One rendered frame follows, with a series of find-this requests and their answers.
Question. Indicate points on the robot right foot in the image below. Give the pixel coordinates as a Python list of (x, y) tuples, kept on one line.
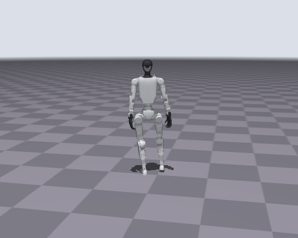
[(161, 167)]

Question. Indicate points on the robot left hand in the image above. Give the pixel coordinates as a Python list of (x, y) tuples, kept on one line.
[(130, 121)]

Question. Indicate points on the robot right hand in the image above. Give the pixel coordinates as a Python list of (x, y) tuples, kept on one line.
[(168, 120)]

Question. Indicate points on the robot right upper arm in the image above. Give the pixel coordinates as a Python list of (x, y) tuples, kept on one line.
[(160, 81)]

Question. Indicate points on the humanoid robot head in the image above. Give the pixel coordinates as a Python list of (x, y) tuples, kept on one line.
[(147, 63)]

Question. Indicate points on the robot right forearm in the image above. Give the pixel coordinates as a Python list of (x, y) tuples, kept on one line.
[(166, 105)]

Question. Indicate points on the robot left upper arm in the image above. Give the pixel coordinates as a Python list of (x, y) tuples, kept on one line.
[(134, 88)]

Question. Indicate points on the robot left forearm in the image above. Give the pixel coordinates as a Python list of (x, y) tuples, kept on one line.
[(131, 106)]

